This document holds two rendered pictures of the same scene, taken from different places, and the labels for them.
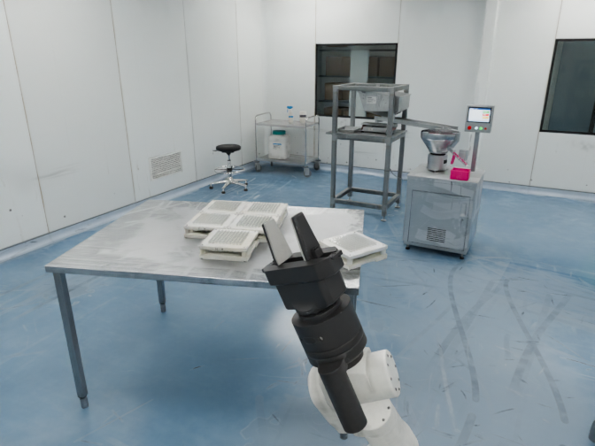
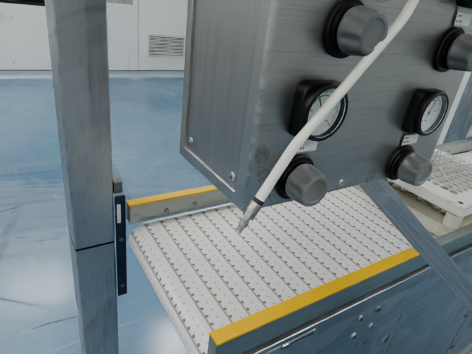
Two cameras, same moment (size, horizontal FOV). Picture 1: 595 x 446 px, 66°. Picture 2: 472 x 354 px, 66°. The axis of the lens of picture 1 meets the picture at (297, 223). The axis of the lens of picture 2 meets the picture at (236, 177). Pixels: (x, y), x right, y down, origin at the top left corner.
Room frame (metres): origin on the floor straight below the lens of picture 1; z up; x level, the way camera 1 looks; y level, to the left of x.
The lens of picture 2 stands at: (1.41, -1.17, 1.26)
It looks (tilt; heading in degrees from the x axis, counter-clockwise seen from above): 27 degrees down; 296
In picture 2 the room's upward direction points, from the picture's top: 8 degrees clockwise
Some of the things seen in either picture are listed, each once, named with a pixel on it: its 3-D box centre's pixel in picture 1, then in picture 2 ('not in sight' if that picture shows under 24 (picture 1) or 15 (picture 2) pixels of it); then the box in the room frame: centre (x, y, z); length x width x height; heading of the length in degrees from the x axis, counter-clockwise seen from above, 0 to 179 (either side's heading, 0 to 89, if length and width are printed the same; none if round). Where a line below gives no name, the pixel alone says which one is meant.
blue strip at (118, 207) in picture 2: not in sight; (121, 248); (1.77, -1.51, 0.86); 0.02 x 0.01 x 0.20; 62
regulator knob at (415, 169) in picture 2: not in sight; (412, 163); (1.40, -1.50, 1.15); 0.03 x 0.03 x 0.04; 62
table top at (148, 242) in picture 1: (228, 235); not in sight; (2.44, 0.39, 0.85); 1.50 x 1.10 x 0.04; 81
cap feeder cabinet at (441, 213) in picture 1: (442, 210); not in sight; (4.33, -1.43, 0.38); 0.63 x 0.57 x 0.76; 62
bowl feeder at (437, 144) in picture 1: (444, 151); not in sight; (4.40, -1.42, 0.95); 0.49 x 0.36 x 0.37; 62
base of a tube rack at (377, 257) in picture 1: (351, 253); not in sight; (2.13, -0.27, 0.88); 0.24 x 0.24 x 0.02; 34
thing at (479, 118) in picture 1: (476, 139); not in sight; (4.36, -1.68, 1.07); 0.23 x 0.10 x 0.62; 62
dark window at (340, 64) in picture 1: (353, 81); not in sight; (7.50, -0.87, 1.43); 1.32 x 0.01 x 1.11; 62
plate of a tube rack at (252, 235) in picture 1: (229, 239); not in sight; (2.19, 0.35, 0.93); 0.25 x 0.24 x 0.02; 171
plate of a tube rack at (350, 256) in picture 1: (352, 244); not in sight; (2.13, -0.27, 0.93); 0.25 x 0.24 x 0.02; 124
